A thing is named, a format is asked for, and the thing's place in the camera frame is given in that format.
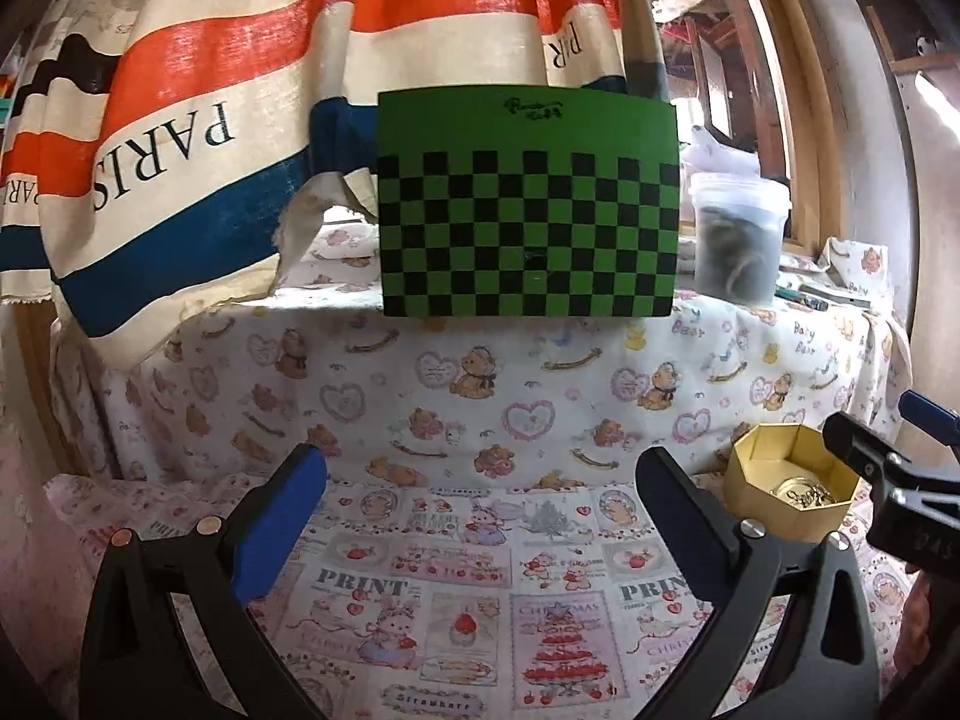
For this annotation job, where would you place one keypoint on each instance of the silver bangle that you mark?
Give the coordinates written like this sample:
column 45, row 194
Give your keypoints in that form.
column 786, row 493

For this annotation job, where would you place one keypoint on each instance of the green pen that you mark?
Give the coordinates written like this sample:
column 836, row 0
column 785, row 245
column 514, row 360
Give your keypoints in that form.
column 799, row 297

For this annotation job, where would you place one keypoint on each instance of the green black checkered box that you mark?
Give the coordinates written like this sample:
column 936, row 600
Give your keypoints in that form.
column 525, row 210

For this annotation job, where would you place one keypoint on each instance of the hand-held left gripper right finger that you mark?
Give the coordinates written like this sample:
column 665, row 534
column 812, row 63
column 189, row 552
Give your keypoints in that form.
column 675, row 532

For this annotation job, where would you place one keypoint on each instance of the person's right hand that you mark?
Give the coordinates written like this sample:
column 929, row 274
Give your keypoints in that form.
column 915, row 622

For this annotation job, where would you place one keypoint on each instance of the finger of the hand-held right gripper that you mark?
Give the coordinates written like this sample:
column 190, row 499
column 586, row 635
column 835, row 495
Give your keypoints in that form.
column 930, row 412
column 870, row 446

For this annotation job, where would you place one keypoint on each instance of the bear print tablecloth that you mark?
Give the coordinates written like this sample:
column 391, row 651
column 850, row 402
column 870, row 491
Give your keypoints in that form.
column 450, row 405

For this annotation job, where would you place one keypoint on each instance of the wooden window frame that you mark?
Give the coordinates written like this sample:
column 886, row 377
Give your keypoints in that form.
column 802, row 90

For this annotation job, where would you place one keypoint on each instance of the dark flat tool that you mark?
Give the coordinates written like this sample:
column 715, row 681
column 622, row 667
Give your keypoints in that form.
column 840, row 294

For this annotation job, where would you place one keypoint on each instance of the clear plastic jar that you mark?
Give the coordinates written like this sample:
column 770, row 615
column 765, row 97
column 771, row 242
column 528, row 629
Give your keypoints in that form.
column 739, row 240

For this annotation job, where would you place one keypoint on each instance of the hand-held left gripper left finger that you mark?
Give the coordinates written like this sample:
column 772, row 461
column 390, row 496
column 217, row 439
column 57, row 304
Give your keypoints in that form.
column 281, row 521

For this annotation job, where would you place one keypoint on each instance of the gold octagonal box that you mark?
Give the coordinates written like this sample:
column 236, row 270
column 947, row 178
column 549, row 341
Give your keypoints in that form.
column 757, row 495

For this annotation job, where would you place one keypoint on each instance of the striped orange blue white cloth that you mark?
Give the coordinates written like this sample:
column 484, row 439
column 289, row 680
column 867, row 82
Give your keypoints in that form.
column 187, row 127

